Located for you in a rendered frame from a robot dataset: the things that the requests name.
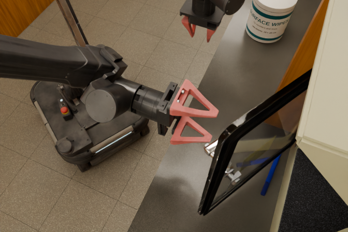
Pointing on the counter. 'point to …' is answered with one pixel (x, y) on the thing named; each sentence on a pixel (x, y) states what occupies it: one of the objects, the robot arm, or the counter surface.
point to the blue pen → (270, 175)
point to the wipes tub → (271, 11)
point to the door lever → (209, 148)
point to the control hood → (329, 95)
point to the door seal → (236, 145)
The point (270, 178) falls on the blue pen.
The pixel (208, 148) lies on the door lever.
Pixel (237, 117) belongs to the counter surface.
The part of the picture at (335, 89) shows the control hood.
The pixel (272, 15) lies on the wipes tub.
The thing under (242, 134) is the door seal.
